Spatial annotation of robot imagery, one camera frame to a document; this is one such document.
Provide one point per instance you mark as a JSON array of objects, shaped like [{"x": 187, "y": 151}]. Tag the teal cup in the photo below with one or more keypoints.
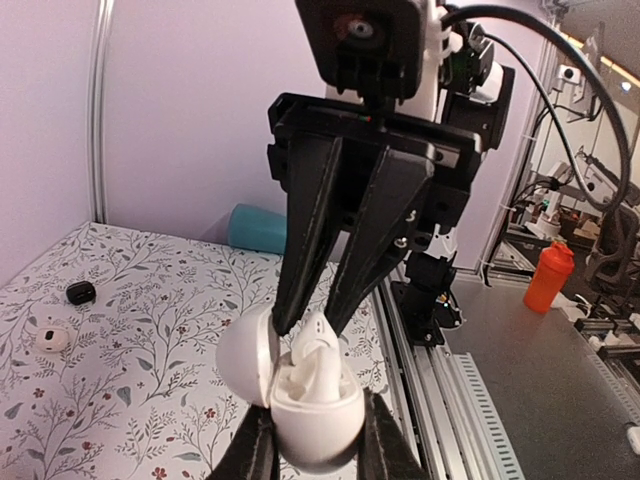
[{"x": 257, "y": 229}]

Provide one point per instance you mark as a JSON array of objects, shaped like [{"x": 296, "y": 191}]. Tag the white earbud silicone tip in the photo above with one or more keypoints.
[{"x": 316, "y": 361}]

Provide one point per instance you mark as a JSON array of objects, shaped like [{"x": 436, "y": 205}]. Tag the aluminium front rail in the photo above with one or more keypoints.
[{"x": 442, "y": 404}]

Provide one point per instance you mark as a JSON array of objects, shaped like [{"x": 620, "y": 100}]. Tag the white earbud partial top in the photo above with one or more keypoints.
[{"x": 291, "y": 383}]

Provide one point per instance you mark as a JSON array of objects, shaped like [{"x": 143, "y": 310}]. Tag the black closed earbud case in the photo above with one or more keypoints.
[{"x": 80, "y": 293}]

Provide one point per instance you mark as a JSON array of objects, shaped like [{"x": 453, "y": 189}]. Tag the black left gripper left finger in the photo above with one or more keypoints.
[{"x": 252, "y": 453}]

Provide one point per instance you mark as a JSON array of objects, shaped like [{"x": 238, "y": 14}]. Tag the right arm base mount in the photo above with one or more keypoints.
[{"x": 425, "y": 315}]

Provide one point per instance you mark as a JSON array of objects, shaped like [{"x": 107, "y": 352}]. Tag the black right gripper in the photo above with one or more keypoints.
[{"x": 323, "y": 155}]

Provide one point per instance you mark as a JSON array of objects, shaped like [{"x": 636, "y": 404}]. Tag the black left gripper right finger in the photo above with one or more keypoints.
[{"x": 383, "y": 452}]

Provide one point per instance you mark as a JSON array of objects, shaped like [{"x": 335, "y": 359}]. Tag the orange bottle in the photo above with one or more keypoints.
[{"x": 555, "y": 265}]

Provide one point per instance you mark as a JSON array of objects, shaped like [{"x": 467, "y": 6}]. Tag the cream earbud charging case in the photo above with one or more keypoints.
[{"x": 52, "y": 339}]

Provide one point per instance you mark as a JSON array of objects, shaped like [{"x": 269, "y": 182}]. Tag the white oval earbud case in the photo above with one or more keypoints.
[{"x": 318, "y": 439}]

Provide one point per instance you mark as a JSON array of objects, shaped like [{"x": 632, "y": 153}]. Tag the right aluminium frame post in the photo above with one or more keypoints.
[{"x": 95, "y": 110}]

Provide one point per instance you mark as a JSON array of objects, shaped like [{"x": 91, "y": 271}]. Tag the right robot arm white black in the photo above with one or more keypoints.
[{"x": 461, "y": 85}]

